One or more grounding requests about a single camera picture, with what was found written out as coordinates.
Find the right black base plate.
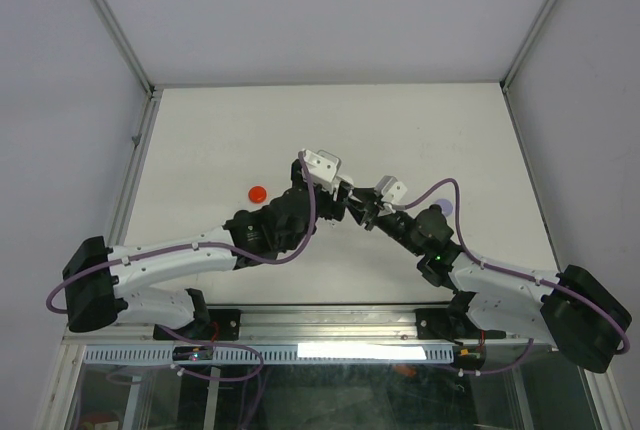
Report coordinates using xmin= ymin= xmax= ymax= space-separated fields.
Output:
xmin=414 ymin=306 xmax=507 ymax=342

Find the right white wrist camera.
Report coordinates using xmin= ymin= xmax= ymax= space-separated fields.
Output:
xmin=374 ymin=175 xmax=407 ymax=211

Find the aluminium frame post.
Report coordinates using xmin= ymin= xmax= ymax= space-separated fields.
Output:
xmin=500 ymin=0 xmax=559 ymax=94
xmin=89 ymin=0 xmax=155 ymax=97

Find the grey slotted cable duct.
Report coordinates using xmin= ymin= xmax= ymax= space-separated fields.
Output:
xmin=84 ymin=343 xmax=454 ymax=366

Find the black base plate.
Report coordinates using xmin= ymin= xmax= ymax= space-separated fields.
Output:
xmin=174 ymin=308 xmax=242 ymax=342
xmin=414 ymin=306 xmax=507 ymax=342

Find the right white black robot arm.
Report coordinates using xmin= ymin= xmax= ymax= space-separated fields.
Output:
xmin=349 ymin=188 xmax=632 ymax=373

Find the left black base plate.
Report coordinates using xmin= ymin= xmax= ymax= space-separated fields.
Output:
xmin=174 ymin=308 xmax=242 ymax=342

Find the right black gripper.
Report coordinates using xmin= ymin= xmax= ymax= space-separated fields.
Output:
xmin=345 ymin=187 xmax=425 ymax=258

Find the aluminium mounting rail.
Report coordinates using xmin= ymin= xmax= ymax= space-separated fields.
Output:
xmin=64 ymin=302 xmax=551 ymax=351

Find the right aluminium frame post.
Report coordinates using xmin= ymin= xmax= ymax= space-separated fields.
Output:
xmin=500 ymin=0 xmax=559 ymax=94

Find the left aluminium frame post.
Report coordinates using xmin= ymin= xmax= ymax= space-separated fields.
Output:
xmin=89 ymin=0 xmax=155 ymax=97

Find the red earbud charging case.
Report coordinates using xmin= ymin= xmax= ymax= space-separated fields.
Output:
xmin=248 ymin=185 xmax=268 ymax=204

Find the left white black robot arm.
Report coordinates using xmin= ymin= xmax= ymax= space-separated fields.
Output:
xmin=56 ymin=150 xmax=350 ymax=339

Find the purple earbud charging case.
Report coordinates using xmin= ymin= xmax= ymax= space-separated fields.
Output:
xmin=435 ymin=199 xmax=454 ymax=217

